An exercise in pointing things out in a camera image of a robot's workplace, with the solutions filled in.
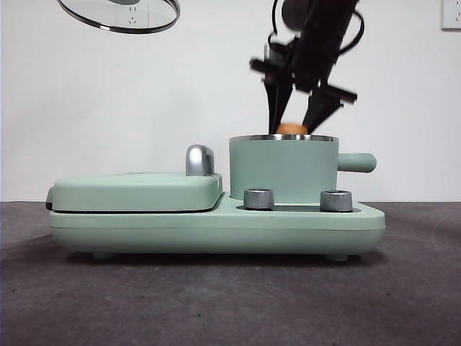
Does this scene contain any mint green breakfast machine base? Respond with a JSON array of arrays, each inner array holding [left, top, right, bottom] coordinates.
[[48, 192, 386, 261]]

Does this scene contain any silver control knob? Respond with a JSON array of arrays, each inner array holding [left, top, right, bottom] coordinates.
[[319, 190, 353, 213], [243, 188, 276, 210]]

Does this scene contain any mint green pot with handle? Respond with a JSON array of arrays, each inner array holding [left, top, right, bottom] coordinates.
[[228, 133, 378, 201]]

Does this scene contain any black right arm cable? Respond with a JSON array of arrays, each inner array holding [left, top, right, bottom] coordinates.
[[338, 10, 365, 57], [271, 0, 285, 37]]

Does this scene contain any white wall socket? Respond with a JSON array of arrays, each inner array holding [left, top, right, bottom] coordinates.
[[115, 2, 151, 30], [441, 0, 461, 31]]

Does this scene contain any mint griddle lid chrome handle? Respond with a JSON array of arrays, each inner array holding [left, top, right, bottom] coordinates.
[[45, 144, 223, 213]]

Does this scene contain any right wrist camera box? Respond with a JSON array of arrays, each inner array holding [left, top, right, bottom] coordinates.
[[264, 42, 295, 73]]

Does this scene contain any brown potato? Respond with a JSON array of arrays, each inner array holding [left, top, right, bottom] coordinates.
[[276, 123, 309, 135]]

